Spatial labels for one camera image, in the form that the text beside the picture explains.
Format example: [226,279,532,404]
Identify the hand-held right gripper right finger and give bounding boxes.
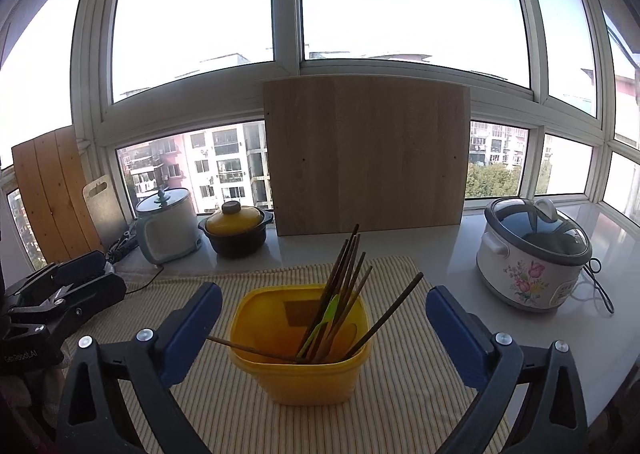
[425,285,591,454]

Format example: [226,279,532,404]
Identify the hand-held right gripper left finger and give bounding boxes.
[56,281,223,454]

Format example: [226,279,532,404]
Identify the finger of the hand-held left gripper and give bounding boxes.
[9,273,128,335]
[9,250,114,308]

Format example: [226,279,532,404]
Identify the light brown wooden chopstick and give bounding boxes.
[206,335,298,363]
[320,265,374,362]

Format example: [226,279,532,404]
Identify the dark chopstick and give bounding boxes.
[345,272,425,361]
[300,223,361,357]

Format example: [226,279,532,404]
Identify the reddish brown chopstick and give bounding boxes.
[312,252,367,362]

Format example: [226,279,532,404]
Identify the yellow plastic container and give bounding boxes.
[229,284,375,406]

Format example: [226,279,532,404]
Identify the green plastic chopstick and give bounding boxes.
[296,295,342,362]

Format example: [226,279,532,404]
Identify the person's left hand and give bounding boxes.
[7,371,66,435]

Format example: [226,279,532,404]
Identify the black folded stand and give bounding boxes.
[105,231,138,262]

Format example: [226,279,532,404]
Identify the brown wooden plank board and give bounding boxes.
[11,125,103,265]

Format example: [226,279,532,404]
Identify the white floral rice cooker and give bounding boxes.
[476,197,593,313]

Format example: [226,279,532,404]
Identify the white teal electric cooker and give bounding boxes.
[135,188,203,265]

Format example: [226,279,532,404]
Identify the black clay pot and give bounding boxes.
[197,211,275,257]

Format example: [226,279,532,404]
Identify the glass cooker lid teal knob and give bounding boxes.
[136,188,193,215]

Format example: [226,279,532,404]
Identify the striped table cloth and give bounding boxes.
[60,256,511,454]

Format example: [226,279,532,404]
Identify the yellow pot lid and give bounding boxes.
[205,200,266,236]

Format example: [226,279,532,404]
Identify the grey glass rice cooker lid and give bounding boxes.
[484,197,593,267]

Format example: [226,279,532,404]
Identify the apartment buildings outside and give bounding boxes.
[7,51,640,265]

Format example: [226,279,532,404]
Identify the light wooden board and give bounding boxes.
[262,78,472,237]

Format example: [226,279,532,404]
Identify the grey cutting board with handle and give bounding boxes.
[81,175,128,252]

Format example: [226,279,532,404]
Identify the black power cable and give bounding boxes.
[122,264,166,295]

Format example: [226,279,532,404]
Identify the black rice cooker cable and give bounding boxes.
[580,258,615,315]

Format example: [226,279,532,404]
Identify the white window frame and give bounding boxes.
[0,0,640,235]

